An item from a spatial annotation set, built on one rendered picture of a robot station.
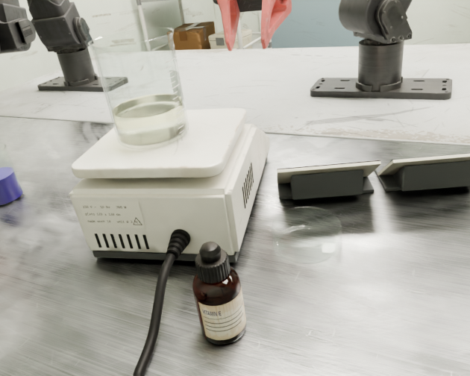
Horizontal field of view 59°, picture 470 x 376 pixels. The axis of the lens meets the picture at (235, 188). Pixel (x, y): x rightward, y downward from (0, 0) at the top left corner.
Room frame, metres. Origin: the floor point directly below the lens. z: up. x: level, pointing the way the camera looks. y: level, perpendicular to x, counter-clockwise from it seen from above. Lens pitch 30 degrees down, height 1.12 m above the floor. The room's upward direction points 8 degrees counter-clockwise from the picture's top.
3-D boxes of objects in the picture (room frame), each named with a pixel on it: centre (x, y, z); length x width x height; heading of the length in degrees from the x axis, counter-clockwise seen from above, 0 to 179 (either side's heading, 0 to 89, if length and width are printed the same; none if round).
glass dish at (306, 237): (0.27, -0.05, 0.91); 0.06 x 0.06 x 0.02
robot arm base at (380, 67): (0.62, -0.24, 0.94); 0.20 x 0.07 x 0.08; 62
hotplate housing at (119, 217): (0.35, 0.04, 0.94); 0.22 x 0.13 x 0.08; 165
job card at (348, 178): (0.35, -0.09, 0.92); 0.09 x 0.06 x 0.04; 84
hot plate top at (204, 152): (0.33, 0.05, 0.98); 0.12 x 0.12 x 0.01; 75
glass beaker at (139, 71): (0.33, 0.06, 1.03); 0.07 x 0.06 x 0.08; 164
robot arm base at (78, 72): (0.90, 0.29, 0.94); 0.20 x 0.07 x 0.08; 62
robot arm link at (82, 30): (0.89, 0.29, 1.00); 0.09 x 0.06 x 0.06; 83
